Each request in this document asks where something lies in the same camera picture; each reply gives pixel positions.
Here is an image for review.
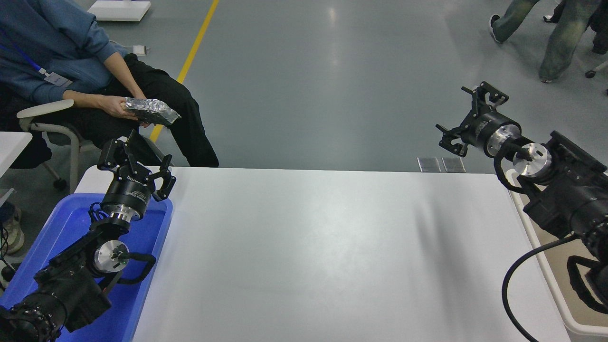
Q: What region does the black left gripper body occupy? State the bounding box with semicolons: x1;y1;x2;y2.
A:
104;167;156;210

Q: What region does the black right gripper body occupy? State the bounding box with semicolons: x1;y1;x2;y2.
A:
463;113;511;153

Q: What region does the silver foil bag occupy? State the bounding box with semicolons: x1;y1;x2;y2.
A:
124;97;181;126

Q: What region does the person's right hand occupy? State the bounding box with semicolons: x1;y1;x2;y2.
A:
102;96;139;120

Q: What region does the grey office chair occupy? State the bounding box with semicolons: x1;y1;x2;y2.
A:
17;99;174;193

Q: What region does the blue plastic tray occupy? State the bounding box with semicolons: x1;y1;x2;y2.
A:
0;192;174;342

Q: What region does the white id badge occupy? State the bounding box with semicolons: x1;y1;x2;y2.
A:
45;71;73;88

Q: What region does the black jacket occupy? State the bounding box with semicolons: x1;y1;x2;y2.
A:
0;83;53;170

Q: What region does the white side table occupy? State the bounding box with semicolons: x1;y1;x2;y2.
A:
0;132;33;178

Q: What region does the person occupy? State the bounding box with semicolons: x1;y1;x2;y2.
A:
0;0;220;168
489;0;608;84

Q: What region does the white sneaker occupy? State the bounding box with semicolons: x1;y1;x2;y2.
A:
0;204;25;254

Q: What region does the large pale bin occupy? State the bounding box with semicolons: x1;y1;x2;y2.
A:
504;170;608;339

